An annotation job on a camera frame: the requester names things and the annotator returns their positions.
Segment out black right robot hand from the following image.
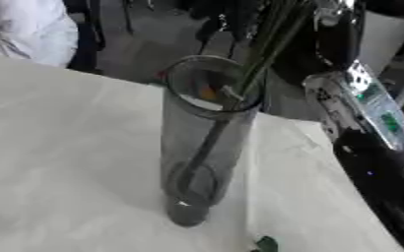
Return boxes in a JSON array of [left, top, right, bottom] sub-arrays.
[[265, 0, 368, 86]]

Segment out green flower stems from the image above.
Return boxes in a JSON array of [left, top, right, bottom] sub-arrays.
[[172, 0, 319, 197]]

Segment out clear grey glass vase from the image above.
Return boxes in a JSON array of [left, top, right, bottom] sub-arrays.
[[157, 54, 268, 228]]

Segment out white board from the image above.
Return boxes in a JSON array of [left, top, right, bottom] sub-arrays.
[[357, 9, 404, 77]]

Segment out black tripod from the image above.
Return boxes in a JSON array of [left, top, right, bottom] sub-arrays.
[[188, 0, 254, 57]]

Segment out green leaf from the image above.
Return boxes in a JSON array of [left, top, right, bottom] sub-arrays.
[[248, 235, 282, 252]]

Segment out person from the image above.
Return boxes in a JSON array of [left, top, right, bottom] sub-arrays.
[[0, 0, 80, 69]]

